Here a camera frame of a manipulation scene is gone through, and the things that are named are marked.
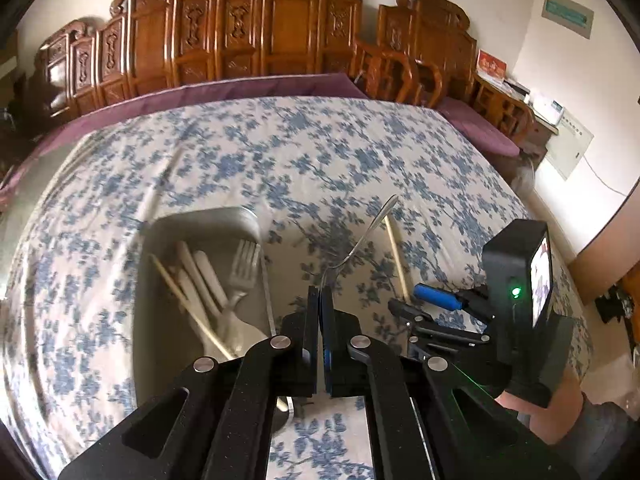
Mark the white board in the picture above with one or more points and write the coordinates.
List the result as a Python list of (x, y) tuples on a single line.
[(570, 145)]

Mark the metal spoon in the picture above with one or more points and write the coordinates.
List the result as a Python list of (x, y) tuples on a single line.
[(360, 245)]

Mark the carved wooden armchair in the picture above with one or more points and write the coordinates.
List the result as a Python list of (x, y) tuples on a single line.
[(500, 110)]

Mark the carved wooden headboard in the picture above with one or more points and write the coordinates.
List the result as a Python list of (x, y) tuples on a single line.
[(290, 25)]

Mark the wooden nightstand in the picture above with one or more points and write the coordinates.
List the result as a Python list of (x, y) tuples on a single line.
[(542, 135)]

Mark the electric fan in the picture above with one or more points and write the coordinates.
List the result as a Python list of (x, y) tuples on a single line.
[(524, 176)]

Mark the purple bed sheet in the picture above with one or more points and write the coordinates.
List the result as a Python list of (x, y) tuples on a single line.
[(225, 92)]

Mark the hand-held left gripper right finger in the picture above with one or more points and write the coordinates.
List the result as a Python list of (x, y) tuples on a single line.
[(342, 365)]

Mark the slim metal utensil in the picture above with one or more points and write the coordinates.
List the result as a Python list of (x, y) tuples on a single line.
[(268, 295)]

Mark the wooden chair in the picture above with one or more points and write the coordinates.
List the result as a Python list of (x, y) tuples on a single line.
[(390, 70)]

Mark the stack of papers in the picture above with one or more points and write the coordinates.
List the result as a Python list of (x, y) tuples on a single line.
[(517, 88)]

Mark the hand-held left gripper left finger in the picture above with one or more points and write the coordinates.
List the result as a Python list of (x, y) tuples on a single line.
[(300, 360)]

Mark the green wall panel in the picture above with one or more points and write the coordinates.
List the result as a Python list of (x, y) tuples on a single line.
[(569, 15)]

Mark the metal fork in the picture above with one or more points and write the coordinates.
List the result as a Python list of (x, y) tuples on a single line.
[(245, 265)]

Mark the person's right forearm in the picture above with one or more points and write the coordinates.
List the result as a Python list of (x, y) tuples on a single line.
[(530, 410)]

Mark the beige chopstick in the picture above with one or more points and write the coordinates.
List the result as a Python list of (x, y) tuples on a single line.
[(397, 260)]

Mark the red desk calendar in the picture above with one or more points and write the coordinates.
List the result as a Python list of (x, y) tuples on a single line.
[(491, 67)]

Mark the blue floral bedspread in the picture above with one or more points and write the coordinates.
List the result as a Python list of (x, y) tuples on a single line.
[(325, 150)]

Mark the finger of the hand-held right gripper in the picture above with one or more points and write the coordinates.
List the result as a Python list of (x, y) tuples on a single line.
[(450, 339), (435, 296)]

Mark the metal tray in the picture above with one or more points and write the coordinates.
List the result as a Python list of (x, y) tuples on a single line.
[(165, 320)]

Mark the white desktop device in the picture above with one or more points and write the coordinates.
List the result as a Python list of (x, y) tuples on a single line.
[(547, 109)]

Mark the brown wooden chopstick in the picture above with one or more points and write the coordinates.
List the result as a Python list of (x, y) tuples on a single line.
[(190, 300)]

